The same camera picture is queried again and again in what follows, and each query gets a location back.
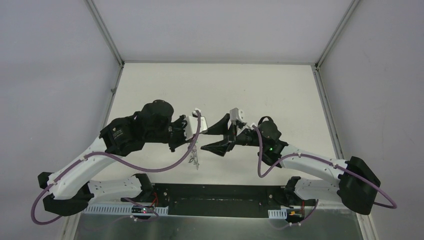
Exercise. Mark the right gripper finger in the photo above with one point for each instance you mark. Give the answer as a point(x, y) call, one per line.
point(219, 148)
point(221, 127)

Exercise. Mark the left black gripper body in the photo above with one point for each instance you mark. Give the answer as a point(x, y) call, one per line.
point(178, 133)

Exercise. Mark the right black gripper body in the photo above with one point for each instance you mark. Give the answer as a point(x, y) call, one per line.
point(244, 138)

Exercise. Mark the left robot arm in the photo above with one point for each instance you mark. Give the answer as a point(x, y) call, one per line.
point(72, 189)

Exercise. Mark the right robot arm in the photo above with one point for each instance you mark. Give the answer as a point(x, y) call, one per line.
point(350, 182)

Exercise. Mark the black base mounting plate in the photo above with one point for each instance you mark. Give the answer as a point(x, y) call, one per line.
point(234, 201)

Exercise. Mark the left controller board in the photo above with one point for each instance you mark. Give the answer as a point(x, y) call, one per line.
point(142, 209)

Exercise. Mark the controller board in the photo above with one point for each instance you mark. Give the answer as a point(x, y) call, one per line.
point(295, 215)
point(142, 209)

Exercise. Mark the right controller board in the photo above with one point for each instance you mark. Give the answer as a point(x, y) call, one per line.
point(295, 215)

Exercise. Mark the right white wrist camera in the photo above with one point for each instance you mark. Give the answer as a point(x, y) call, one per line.
point(237, 118)

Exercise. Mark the aluminium frame rail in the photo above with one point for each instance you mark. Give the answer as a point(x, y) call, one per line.
point(114, 220)

